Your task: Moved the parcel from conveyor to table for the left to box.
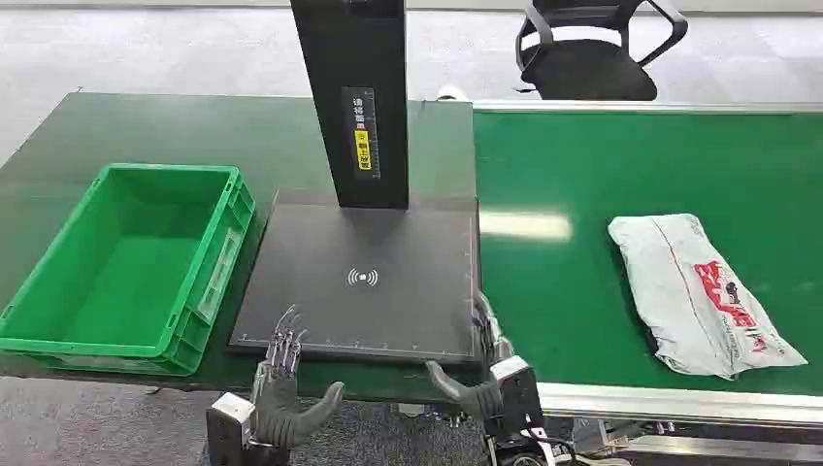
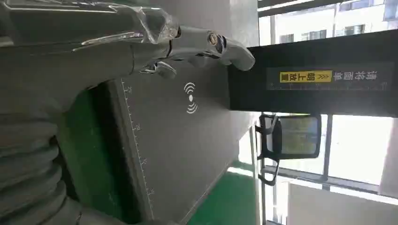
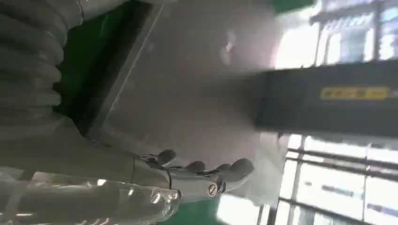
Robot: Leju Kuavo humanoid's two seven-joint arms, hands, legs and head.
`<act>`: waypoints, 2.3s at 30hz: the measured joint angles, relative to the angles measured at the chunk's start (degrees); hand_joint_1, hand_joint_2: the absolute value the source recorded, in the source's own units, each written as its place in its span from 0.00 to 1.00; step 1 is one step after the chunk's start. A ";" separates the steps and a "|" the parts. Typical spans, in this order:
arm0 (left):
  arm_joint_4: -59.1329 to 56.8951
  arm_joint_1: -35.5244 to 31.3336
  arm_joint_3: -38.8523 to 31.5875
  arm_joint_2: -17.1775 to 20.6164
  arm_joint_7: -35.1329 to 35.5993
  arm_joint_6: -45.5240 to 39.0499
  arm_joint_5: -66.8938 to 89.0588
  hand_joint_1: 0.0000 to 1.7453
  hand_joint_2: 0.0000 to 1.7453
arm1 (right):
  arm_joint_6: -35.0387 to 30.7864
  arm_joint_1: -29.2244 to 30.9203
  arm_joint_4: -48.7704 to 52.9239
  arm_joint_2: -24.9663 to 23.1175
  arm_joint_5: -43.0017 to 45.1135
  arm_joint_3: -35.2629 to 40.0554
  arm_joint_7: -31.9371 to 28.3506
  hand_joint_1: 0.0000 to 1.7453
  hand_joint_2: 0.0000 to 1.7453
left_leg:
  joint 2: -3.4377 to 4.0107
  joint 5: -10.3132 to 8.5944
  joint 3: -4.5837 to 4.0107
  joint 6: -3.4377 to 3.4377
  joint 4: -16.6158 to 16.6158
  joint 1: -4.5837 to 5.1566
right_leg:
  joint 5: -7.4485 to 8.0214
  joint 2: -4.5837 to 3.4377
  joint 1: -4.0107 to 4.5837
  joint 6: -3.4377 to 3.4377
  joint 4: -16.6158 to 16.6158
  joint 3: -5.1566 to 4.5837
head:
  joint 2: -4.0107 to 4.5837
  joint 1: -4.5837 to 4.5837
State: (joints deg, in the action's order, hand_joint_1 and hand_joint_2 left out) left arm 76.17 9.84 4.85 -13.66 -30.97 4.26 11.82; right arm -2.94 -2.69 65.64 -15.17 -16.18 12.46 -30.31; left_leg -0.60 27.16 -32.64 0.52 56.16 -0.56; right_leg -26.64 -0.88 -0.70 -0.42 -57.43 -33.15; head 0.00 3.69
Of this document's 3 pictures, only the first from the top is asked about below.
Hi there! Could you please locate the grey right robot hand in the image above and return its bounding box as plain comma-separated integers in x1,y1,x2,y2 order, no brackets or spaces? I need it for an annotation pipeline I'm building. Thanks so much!
424,290,517,420

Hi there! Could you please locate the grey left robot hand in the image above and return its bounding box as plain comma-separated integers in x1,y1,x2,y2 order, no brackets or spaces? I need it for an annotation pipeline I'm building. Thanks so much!
249,304,346,449

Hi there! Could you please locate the black scanner stand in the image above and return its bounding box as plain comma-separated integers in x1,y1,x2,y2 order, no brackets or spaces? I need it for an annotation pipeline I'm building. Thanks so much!
226,0,483,367

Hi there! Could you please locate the green plastic crate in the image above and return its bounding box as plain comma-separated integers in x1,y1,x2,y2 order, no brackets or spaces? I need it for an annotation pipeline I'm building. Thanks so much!
0,162,257,378

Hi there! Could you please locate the green conveyor belt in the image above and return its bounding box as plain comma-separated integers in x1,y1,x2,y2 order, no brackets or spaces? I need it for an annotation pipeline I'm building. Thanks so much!
472,100,823,429

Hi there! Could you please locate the white plastic parcel bag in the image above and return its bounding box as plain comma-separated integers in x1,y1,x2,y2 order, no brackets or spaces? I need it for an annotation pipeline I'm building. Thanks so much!
607,213,808,381

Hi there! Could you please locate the black office chair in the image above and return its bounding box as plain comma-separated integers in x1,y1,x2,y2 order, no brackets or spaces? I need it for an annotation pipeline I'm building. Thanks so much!
513,0,689,102

